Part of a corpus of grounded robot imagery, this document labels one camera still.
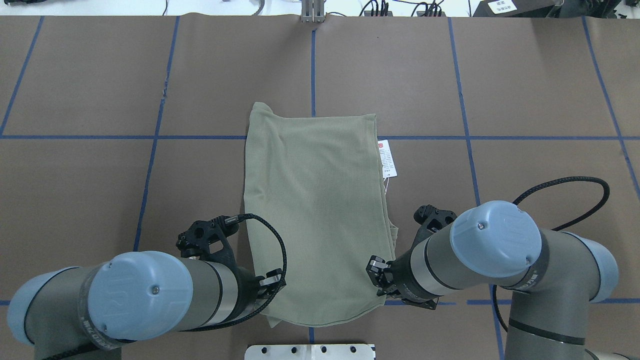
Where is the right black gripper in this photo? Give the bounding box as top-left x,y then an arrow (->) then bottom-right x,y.
366,255 -> 439,310

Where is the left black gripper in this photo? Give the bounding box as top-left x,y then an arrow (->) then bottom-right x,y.
238,268 -> 286,315

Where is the green long-sleeve shirt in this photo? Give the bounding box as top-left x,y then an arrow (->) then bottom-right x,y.
243,102 -> 398,328

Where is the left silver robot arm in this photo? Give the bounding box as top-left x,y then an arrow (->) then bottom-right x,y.
7,251 -> 287,360

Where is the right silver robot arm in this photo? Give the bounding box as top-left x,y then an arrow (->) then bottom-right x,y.
366,200 -> 626,360

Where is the white central pillar base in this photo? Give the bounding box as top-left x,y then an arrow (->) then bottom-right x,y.
244,343 -> 377,360

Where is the white shirt price tag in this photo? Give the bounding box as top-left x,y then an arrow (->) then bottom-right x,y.
377,139 -> 398,180

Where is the black labelled box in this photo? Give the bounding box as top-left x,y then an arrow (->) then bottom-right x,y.
471,0 -> 565,18

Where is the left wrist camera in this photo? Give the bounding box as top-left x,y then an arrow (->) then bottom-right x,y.
175,215 -> 240,267

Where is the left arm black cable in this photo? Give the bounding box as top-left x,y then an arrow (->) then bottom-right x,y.
45,213 -> 288,360

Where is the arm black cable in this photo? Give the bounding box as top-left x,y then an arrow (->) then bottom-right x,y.
491,176 -> 611,333
45,213 -> 288,360

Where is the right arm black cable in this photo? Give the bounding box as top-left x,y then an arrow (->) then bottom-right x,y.
491,176 -> 611,333

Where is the aluminium frame post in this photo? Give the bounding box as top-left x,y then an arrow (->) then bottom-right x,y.
300,0 -> 326,24

